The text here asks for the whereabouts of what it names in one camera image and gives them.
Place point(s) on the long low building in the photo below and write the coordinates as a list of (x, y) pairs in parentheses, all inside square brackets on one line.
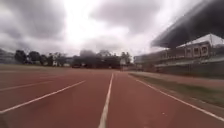
[(193, 51)]

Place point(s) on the grass field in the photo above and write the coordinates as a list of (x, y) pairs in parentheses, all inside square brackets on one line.
[(26, 67)]

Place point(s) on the dark fence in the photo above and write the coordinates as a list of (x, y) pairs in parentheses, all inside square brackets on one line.
[(196, 69)]

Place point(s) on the row of trees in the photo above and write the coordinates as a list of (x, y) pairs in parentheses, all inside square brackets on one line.
[(96, 60)]

